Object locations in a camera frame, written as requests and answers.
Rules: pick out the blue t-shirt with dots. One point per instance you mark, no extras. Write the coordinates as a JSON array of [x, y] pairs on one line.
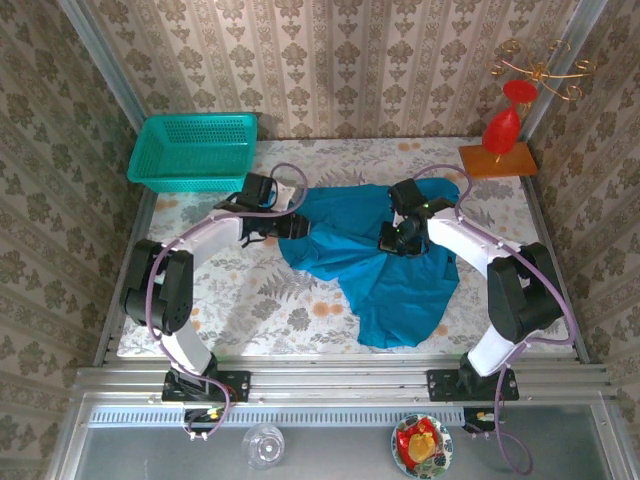
[[400, 300]]

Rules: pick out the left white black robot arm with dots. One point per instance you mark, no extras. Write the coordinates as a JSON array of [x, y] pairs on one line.
[[160, 290]]

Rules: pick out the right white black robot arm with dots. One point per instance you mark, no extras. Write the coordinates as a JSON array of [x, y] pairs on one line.
[[525, 295]]

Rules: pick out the teal plastic basket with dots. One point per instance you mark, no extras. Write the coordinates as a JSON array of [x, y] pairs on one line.
[[195, 150]]

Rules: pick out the orange wooden board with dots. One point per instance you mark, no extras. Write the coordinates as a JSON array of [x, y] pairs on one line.
[[500, 169]]

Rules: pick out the floral tablecloth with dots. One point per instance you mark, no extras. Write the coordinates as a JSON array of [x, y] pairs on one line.
[[250, 320]]

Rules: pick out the black controller board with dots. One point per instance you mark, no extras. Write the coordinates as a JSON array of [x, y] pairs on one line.
[[472, 417], [200, 415]]

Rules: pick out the red snack wrapper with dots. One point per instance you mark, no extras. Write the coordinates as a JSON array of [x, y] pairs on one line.
[[404, 440]]

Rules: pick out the patterned plate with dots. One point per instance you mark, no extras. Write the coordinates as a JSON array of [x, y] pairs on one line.
[[445, 450]]

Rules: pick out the clear glass bowl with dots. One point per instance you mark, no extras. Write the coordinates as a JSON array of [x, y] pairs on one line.
[[262, 450]]

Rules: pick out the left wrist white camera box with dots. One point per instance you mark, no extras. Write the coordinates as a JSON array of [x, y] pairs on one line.
[[284, 196]]

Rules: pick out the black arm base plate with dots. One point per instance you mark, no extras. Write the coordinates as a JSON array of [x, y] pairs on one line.
[[235, 387], [440, 385]]

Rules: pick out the aluminium frame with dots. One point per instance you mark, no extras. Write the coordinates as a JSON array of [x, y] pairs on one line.
[[340, 385]]

